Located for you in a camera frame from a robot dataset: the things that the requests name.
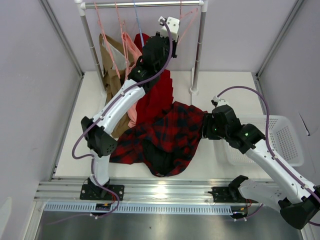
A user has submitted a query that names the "purple cable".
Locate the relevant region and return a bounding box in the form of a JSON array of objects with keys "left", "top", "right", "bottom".
[
  {"left": 71, "top": 21, "right": 173, "bottom": 220},
  {"left": 217, "top": 86, "right": 320, "bottom": 226}
]

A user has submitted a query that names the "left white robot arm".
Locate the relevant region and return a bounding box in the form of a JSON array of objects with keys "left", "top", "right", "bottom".
[{"left": 81, "top": 32, "right": 178, "bottom": 200}]

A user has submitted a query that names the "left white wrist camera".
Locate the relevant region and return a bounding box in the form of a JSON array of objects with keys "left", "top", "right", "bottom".
[{"left": 158, "top": 16, "right": 180, "bottom": 43}]

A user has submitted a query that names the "white plastic basket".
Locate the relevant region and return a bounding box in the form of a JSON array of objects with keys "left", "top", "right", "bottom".
[{"left": 213, "top": 115, "right": 305, "bottom": 167}]

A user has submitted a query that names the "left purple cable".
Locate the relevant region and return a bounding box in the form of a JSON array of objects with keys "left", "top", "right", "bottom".
[{"left": 71, "top": 21, "right": 173, "bottom": 220}]

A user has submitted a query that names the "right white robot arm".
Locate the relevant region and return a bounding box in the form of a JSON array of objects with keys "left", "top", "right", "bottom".
[{"left": 202, "top": 104, "right": 320, "bottom": 230}]

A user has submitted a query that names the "pink hanging garment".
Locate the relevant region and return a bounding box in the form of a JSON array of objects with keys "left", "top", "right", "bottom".
[{"left": 123, "top": 32, "right": 142, "bottom": 128}]

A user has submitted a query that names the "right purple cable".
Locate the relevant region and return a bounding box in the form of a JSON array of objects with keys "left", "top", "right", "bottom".
[{"left": 217, "top": 86, "right": 320, "bottom": 226}]

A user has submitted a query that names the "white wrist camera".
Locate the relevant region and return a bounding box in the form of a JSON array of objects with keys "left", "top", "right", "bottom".
[
  {"left": 158, "top": 16, "right": 180, "bottom": 43},
  {"left": 211, "top": 95, "right": 229, "bottom": 108}
]

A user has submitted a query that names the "blue hanger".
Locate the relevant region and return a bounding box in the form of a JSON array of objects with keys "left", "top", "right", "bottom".
[{"left": 132, "top": 0, "right": 145, "bottom": 48}]

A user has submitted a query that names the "red plaid skirt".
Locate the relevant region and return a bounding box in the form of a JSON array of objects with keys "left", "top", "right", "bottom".
[{"left": 110, "top": 101, "right": 206, "bottom": 178}]

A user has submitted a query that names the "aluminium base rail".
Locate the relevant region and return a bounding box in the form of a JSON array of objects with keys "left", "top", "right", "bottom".
[{"left": 34, "top": 177, "right": 283, "bottom": 206}]

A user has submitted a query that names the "red hanging garment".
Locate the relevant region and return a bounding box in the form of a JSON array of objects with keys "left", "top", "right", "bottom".
[{"left": 130, "top": 34, "right": 174, "bottom": 125}]

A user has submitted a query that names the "black mounting plate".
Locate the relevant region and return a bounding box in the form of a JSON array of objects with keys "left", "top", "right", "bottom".
[
  {"left": 79, "top": 184, "right": 125, "bottom": 201},
  {"left": 207, "top": 186, "right": 258, "bottom": 204}
]

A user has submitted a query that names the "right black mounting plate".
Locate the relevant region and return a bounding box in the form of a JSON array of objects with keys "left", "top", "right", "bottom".
[{"left": 207, "top": 186, "right": 258, "bottom": 204}]

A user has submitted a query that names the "slotted white cable duct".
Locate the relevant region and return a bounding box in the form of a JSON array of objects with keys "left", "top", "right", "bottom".
[{"left": 44, "top": 202, "right": 233, "bottom": 216}]

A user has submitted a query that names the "metal clothes rack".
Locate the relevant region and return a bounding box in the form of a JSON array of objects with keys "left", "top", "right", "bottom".
[{"left": 74, "top": 0, "right": 209, "bottom": 100}]

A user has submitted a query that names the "tan hanging garment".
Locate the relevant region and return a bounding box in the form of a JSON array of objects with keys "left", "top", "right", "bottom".
[{"left": 99, "top": 34, "right": 130, "bottom": 139}]

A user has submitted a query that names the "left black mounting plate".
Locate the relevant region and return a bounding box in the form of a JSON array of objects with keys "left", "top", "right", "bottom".
[{"left": 79, "top": 184, "right": 125, "bottom": 201}]

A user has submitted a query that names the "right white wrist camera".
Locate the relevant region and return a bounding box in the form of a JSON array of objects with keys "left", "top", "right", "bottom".
[{"left": 211, "top": 95, "right": 229, "bottom": 108}]

